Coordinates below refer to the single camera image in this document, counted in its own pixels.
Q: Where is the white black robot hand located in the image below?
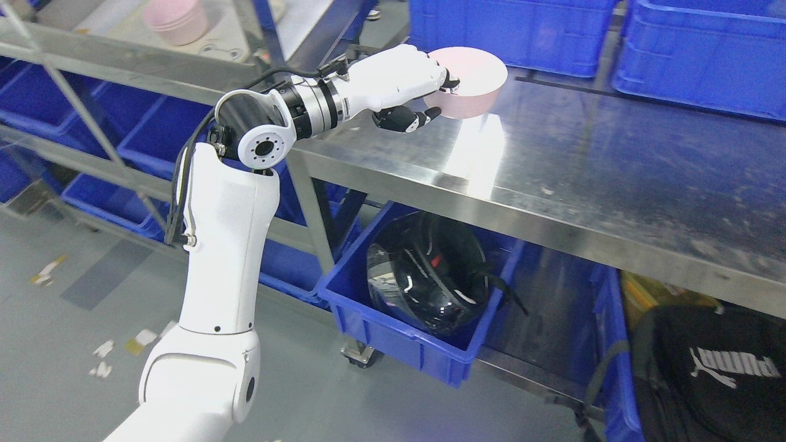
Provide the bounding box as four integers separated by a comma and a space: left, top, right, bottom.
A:
332, 44, 461, 133

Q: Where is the pink ikea bowl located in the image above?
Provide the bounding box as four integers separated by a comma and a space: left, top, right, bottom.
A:
423, 47, 508, 118

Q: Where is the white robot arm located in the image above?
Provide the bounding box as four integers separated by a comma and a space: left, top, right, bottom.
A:
106, 73, 356, 441

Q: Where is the steel shelf rack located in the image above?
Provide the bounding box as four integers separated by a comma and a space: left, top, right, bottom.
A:
0, 0, 381, 258

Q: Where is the stack of pink bowls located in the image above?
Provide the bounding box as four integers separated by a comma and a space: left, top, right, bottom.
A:
141, 1, 209, 47

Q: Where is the blue bin lower shelf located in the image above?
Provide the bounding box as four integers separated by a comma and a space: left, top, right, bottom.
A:
61, 174, 165, 242

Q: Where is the blue crate top left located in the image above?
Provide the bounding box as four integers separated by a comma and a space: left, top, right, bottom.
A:
409, 1, 617, 78

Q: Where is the blue crate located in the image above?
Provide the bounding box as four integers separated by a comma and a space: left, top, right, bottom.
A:
612, 1, 785, 121
409, 1, 617, 78

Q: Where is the black helmet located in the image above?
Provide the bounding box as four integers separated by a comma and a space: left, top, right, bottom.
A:
366, 211, 529, 338

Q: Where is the steel table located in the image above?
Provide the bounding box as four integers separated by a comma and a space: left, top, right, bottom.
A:
289, 68, 784, 318

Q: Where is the blue crate top right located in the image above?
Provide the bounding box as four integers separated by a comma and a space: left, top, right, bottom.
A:
612, 1, 785, 121

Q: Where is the black puma backpack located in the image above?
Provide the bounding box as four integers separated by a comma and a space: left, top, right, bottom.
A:
574, 305, 785, 441

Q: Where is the blue bin with cable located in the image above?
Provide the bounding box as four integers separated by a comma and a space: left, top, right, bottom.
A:
116, 96, 211, 180

